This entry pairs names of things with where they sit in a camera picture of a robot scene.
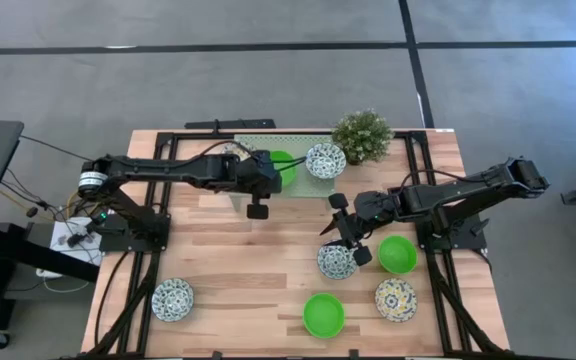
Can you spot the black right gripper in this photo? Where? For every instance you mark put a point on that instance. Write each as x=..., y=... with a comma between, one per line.
x=368, y=212

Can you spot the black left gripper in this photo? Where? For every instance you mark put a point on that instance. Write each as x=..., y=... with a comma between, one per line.
x=258, y=177

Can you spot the green plastic bowl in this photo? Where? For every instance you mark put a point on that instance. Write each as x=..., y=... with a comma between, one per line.
x=323, y=316
x=398, y=256
x=288, y=177

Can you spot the teal patterned ceramic bowl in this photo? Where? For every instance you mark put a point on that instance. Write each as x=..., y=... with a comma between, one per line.
x=335, y=265
x=172, y=300

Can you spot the teal bowls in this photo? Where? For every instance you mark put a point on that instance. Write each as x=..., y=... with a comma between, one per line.
x=325, y=162

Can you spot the yellow bowls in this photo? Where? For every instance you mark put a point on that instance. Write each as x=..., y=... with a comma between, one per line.
x=242, y=148

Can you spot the yellow patterned ceramic bowl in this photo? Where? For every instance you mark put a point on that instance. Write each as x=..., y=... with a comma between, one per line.
x=395, y=300

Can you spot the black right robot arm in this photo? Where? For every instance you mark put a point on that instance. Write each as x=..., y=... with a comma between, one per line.
x=468, y=192

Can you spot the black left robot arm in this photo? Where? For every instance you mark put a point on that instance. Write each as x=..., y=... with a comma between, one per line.
x=168, y=170

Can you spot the pale green perforated metal rack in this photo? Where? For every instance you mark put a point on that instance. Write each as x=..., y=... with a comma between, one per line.
x=313, y=187

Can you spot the black flat bar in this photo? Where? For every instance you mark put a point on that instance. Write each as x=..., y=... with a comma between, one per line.
x=230, y=124

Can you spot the green plant in black pot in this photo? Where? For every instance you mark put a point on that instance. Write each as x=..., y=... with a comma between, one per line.
x=363, y=135

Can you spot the white power box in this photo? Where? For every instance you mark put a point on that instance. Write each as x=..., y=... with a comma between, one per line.
x=68, y=250

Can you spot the black caster wheel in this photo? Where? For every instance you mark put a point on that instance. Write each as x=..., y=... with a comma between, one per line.
x=0, y=340

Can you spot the black table-level camera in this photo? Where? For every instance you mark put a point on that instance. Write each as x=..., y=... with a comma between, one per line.
x=353, y=355

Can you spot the black aluminium table frame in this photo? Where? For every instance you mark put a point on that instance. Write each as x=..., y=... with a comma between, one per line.
x=164, y=145

